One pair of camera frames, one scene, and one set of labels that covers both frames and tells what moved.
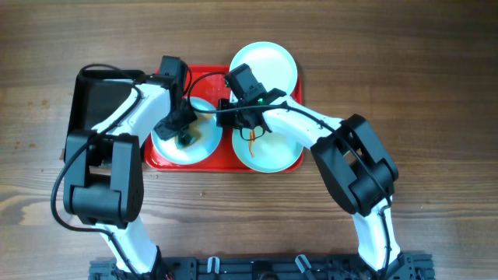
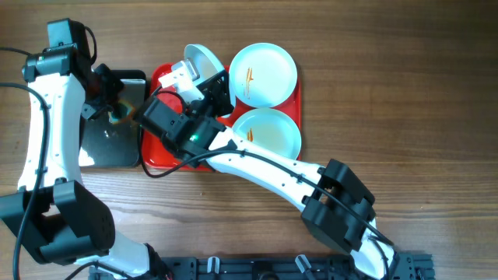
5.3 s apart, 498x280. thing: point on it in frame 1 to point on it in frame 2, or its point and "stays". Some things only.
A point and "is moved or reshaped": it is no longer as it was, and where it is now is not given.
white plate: (271, 63) stays
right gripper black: (224, 120) to (219, 96)
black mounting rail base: (405, 267) stays
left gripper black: (188, 119) to (116, 89)
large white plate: (205, 124) is moved or reshaped
